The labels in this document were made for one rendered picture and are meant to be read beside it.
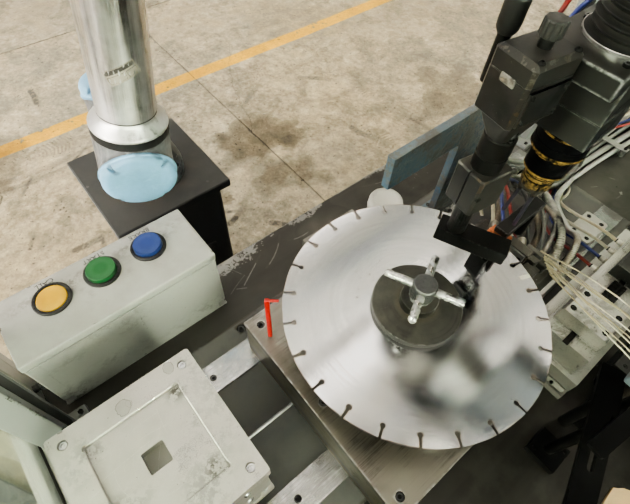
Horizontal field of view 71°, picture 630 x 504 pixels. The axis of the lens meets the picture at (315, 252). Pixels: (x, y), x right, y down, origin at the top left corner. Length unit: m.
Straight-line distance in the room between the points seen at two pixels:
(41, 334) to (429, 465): 0.51
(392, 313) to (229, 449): 0.24
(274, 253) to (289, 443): 0.34
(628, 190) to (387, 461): 0.82
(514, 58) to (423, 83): 2.25
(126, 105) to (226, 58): 2.06
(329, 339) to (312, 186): 1.47
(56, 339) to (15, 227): 1.48
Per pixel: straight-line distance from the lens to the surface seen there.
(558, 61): 0.41
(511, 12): 0.42
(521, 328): 0.60
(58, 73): 2.84
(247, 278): 0.81
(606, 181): 1.18
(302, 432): 0.70
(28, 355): 0.67
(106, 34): 0.64
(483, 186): 0.47
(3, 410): 0.58
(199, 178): 0.97
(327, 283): 0.57
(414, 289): 0.52
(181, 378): 0.58
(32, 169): 2.32
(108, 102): 0.70
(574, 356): 0.75
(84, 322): 0.66
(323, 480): 0.68
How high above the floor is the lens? 1.44
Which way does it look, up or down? 55 degrees down
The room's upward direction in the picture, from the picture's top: 4 degrees clockwise
